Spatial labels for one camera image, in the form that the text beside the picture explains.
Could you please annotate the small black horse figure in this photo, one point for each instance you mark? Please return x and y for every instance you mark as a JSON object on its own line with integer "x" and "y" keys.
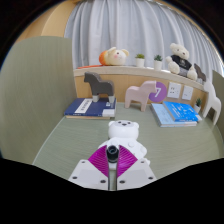
{"x": 200, "y": 72}

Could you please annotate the dark blue book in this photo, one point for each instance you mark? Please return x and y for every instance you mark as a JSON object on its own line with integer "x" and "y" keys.
{"x": 86, "y": 108}

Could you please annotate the small black charger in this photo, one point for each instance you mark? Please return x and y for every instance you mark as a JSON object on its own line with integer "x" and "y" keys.
{"x": 112, "y": 153}

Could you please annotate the light blue book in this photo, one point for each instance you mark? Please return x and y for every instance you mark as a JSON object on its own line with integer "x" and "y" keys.
{"x": 161, "y": 116}

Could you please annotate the wooden ledge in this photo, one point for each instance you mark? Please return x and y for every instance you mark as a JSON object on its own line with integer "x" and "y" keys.
{"x": 133, "y": 70}

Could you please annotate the orange and cream plush toy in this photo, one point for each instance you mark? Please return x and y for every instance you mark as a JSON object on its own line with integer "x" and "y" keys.
{"x": 115, "y": 56}

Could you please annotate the green partition panel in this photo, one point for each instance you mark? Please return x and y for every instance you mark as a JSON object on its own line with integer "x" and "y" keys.
{"x": 33, "y": 100}
{"x": 220, "y": 90}

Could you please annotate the bright blue book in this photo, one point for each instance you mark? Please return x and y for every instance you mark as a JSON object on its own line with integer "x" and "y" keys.
{"x": 181, "y": 111}

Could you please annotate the large white horse figure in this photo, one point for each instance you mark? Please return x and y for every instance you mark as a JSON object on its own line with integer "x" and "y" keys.
{"x": 211, "y": 100}

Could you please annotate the white curtain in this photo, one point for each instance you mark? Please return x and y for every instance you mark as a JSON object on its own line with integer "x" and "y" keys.
{"x": 133, "y": 26}

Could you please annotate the pink horse figure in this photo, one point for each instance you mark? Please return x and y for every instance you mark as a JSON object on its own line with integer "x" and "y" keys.
{"x": 140, "y": 95}

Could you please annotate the dark grey horse figure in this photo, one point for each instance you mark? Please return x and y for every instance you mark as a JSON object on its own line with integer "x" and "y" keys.
{"x": 100, "y": 86}

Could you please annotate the white wall socket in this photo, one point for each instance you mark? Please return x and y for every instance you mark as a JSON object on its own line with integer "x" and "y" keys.
{"x": 187, "y": 93}
{"x": 174, "y": 90}

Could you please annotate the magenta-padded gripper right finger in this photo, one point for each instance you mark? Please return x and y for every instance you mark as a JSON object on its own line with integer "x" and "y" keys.
{"x": 136, "y": 173}

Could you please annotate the cream teddy bear black shirt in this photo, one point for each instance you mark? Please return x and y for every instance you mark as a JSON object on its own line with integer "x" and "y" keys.
{"x": 181, "y": 61}

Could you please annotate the round purple number sign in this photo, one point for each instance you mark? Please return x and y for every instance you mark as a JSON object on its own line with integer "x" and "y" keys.
{"x": 160, "y": 95}

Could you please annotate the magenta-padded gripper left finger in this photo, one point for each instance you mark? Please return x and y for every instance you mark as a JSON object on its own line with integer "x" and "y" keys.
{"x": 88, "y": 175}

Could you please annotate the white bear-shaped power strip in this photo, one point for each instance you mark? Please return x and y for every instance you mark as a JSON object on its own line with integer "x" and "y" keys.
{"x": 123, "y": 131}

